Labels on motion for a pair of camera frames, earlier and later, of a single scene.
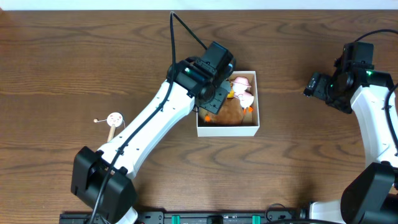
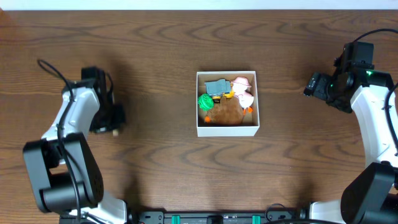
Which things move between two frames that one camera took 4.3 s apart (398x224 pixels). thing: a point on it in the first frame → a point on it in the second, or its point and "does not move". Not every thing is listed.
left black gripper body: x=216 y=101 → x=107 y=125
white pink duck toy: x=240 y=86 does not move
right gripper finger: x=316 y=86 does not move
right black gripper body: x=336 y=98 does not move
